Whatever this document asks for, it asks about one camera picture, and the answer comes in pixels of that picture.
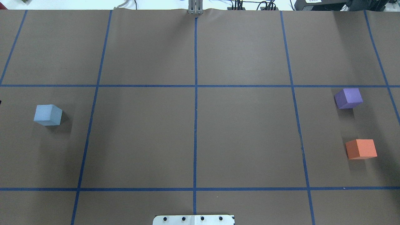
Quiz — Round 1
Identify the light blue foam block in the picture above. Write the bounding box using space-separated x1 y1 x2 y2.
34 104 63 126

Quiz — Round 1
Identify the purple foam block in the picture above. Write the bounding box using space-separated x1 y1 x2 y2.
334 88 364 109

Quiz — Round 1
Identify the orange foam block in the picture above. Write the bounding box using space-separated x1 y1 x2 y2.
345 139 377 160

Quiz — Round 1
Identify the aluminium frame post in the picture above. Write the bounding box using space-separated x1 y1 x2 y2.
188 0 204 15

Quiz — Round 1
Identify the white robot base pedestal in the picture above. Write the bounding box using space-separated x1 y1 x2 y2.
152 214 235 225

